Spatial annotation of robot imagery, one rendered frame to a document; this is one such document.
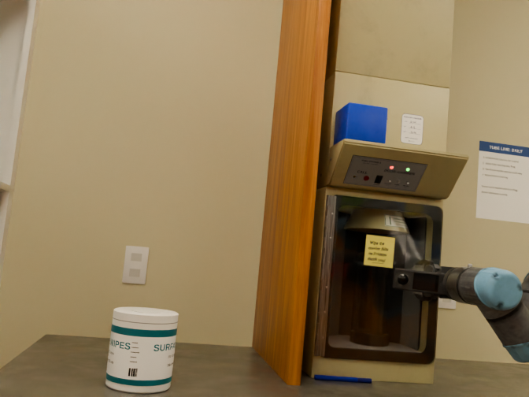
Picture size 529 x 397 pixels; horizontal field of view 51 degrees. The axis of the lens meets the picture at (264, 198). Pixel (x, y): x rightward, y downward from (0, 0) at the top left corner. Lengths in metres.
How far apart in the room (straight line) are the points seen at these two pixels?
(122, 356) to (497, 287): 0.71
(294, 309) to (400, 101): 0.61
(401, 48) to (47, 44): 1.07
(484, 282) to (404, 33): 0.74
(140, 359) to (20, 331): 0.75
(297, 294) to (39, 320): 0.84
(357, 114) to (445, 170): 0.27
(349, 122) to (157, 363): 0.68
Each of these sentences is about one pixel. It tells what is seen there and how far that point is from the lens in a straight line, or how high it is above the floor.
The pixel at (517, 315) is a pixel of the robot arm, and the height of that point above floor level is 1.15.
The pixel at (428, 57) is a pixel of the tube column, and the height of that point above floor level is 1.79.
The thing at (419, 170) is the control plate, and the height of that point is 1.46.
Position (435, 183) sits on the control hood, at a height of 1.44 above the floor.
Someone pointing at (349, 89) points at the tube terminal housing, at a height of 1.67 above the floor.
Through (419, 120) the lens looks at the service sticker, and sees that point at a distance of 1.52.
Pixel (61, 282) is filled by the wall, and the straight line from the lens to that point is 1.78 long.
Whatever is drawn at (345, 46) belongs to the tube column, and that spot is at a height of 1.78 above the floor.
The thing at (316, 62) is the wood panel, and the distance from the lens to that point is 1.36.
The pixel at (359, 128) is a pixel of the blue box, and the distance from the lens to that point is 1.33.
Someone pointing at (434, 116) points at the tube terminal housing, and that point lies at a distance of 1.54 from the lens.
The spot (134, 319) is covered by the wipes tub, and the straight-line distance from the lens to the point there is 1.11.
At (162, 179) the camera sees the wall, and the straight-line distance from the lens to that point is 1.77.
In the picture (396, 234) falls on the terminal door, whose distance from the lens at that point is 1.44.
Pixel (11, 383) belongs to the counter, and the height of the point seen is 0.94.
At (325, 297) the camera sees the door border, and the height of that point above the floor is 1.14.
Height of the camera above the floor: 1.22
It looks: 6 degrees up
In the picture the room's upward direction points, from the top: 5 degrees clockwise
